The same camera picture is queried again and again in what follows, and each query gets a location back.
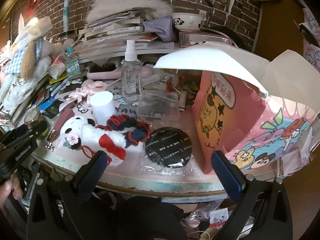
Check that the black round compact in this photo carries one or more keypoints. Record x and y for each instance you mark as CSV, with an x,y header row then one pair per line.
x,y
170,147

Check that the painted vertical pipe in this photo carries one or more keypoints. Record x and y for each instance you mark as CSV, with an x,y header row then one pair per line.
x,y
67,5

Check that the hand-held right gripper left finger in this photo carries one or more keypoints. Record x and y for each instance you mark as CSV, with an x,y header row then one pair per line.
x,y
87,177

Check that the black comb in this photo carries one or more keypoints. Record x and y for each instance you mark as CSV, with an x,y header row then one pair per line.
x,y
307,33

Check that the clear plastic box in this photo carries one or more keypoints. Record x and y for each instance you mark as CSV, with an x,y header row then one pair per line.
x,y
157,105

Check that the clear spray bottle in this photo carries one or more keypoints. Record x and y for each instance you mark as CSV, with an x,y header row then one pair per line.
x,y
131,80

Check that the white panda bowl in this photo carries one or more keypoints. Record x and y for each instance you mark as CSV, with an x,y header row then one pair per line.
x,y
187,21

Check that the white wall socket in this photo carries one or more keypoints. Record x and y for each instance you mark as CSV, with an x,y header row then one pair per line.
x,y
202,13

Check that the pink printed table mat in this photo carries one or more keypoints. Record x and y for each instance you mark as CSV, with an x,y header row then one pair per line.
x,y
165,122

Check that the person's left hand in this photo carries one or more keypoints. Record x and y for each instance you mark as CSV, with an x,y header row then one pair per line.
x,y
10,188

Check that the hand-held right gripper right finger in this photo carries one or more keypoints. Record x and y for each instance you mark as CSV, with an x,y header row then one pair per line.
x,y
230,177

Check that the cartoon sticker sheet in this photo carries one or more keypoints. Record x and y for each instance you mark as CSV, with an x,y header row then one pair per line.
x,y
313,55

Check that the white panda plush toy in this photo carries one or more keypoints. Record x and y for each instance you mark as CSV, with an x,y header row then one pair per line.
x,y
82,132

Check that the person's dark pants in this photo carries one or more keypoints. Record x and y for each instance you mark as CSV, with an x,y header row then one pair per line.
x,y
155,217

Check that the plush rabbit toy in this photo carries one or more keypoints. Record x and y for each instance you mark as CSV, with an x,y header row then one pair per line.
x,y
25,55

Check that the red wall decoration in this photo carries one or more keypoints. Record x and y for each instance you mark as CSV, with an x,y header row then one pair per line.
x,y
35,0

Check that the purple cloth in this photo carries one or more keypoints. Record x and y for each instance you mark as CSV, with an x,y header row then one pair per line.
x,y
162,27

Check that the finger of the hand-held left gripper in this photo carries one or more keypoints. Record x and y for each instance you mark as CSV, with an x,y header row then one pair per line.
x,y
33,130

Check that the dark green printed packet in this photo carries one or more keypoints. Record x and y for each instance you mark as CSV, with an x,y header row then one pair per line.
x,y
51,110

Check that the dark round object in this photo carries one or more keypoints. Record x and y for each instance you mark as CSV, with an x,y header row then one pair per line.
x,y
225,31

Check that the navy red scrunchie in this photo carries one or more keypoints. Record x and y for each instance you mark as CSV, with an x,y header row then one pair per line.
x,y
132,127

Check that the stack of books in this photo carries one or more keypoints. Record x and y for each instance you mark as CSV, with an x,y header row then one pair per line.
x,y
120,30

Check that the pink cartoon cardboard box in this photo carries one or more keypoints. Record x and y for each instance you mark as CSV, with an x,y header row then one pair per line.
x,y
225,120

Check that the crumpled white pink wrapper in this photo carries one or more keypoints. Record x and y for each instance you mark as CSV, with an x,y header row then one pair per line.
x,y
57,67

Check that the white fluffy fur item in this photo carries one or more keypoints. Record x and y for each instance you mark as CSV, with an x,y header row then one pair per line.
x,y
120,2

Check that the glass jar gold lid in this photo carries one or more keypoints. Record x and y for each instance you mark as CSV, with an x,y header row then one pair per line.
x,y
33,117

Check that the white cylinder container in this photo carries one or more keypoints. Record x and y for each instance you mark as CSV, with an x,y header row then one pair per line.
x,y
102,107

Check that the pink hairbrush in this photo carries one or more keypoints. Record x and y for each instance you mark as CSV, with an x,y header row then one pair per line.
x,y
100,74

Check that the small teal label bottle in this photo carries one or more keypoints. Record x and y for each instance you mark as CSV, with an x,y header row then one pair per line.
x,y
72,67

